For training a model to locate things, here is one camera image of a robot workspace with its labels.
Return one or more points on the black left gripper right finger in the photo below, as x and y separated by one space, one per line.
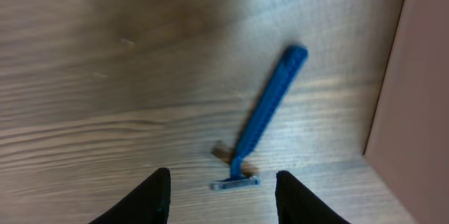
296 204

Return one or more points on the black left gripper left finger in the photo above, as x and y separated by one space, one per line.
148 203

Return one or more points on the blue disposable razor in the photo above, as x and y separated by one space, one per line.
284 74

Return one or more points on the open cardboard box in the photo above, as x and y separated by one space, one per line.
408 142

